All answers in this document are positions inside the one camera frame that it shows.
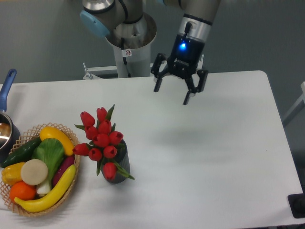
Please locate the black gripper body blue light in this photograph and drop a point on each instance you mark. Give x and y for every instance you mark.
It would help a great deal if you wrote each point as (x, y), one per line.
(184, 57)

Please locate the red tulip bouquet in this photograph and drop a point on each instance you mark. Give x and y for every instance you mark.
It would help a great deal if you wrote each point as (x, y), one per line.
(104, 139)

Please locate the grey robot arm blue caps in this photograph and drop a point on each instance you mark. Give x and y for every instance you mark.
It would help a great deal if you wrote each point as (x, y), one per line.
(102, 16)

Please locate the dark grey ribbed vase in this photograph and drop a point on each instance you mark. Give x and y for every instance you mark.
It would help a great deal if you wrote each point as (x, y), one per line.
(117, 169)

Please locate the purple sweet potato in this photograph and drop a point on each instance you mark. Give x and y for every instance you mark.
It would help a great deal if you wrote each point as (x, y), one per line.
(64, 165)

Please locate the yellow squash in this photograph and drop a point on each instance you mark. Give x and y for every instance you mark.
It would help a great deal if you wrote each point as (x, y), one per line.
(52, 132)

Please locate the green bok choy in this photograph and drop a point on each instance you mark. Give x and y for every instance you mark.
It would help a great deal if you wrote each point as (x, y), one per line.
(51, 152)

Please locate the green cucumber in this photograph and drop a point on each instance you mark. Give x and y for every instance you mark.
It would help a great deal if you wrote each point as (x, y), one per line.
(22, 153)

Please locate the beige round slice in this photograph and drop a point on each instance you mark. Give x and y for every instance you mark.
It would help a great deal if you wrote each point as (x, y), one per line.
(34, 172)

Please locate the black device at table edge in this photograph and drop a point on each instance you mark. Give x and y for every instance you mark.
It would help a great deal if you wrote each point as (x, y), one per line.
(297, 205)

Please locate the yellow bell pepper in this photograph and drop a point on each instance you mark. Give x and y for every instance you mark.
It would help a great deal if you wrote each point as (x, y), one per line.
(12, 174)

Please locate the yellow banana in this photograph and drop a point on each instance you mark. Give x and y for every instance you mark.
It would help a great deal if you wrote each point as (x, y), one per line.
(53, 196)

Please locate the orange fruit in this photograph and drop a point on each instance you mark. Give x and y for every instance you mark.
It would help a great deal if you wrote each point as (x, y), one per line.
(22, 191)

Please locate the white frame at right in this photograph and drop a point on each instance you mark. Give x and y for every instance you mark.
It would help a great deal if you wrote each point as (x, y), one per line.
(297, 107)

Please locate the blue handled saucepan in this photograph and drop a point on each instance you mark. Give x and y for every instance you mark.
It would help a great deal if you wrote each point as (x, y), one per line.
(9, 133)

